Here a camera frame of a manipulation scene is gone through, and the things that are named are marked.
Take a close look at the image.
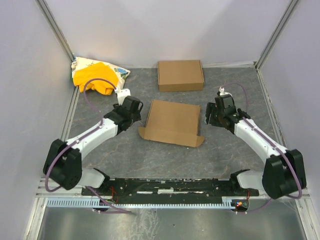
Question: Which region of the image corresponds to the light blue slotted cable duct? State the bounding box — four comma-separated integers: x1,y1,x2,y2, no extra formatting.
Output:
46,197,245,210

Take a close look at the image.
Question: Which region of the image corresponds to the brown cardboard box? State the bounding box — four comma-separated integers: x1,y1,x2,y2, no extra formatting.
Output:
157,60,205,92
138,99,205,148

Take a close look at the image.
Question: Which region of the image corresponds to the aluminium frame post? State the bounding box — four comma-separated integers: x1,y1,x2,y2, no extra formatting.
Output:
35,0,75,62
254,0,300,71

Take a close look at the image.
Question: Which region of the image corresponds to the white patterned cloth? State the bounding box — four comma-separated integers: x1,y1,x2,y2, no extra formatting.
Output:
71,57,131,89

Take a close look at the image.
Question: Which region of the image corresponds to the left aluminium frame post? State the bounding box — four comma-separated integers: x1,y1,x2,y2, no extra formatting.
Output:
35,0,75,62

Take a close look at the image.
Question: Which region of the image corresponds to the right aluminium floor rail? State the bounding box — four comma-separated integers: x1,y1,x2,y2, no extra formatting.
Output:
256,68,319,240

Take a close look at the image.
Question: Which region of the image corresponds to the right aluminium frame post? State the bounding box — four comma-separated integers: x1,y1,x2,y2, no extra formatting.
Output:
254,0,300,71

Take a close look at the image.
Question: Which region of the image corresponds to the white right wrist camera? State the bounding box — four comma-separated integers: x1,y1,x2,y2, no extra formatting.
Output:
217,86,232,97

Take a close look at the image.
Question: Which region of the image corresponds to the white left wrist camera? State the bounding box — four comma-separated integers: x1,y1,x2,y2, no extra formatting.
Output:
114,87,131,106

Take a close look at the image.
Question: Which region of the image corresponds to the folded brown cardboard box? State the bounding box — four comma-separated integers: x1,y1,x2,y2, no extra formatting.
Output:
157,60,205,92

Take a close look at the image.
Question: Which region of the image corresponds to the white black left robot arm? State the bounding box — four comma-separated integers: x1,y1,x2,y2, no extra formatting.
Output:
43,96,144,192

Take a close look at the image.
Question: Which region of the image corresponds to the aluminium front rail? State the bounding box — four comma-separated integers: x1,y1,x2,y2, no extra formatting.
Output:
34,176,312,199

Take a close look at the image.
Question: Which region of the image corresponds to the left aluminium floor rail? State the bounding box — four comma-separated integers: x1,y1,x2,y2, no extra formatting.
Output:
22,87,80,240

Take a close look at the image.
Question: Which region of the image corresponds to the aluminium floor rail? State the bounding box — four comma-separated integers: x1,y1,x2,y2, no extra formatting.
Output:
22,87,80,240
256,68,319,240

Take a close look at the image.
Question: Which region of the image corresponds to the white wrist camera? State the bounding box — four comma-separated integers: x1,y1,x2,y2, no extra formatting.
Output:
114,87,131,106
217,86,232,97

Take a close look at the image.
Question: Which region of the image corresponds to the yellow cloth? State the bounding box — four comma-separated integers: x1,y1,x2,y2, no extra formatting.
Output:
73,62,120,95

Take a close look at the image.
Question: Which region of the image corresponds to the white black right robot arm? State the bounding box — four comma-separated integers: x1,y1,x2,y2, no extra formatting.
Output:
205,93,307,200

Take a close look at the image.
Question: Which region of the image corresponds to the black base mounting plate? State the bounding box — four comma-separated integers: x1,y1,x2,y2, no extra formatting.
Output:
94,177,259,204

